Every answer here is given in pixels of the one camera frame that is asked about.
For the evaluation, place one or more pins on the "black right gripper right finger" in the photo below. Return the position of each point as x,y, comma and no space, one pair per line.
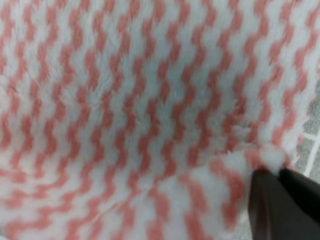
304,191

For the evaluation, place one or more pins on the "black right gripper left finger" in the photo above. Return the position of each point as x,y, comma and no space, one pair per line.
274,215

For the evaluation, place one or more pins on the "pink white wavy striped towel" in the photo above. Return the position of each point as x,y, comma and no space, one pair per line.
145,119

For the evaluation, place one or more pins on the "grey checked tablecloth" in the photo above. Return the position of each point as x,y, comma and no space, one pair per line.
306,159

